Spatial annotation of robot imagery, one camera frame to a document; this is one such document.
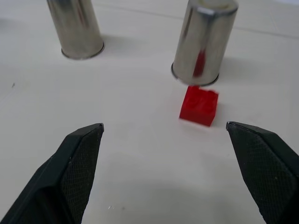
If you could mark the silver steel cup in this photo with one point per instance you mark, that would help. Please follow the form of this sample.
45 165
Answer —
201 44
76 28

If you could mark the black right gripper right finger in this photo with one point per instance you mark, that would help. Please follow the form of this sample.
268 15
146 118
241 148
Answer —
266 172

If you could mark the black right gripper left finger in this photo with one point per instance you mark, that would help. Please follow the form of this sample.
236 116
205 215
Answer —
63 177

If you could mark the red toy building brick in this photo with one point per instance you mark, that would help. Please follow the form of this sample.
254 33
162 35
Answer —
199 106

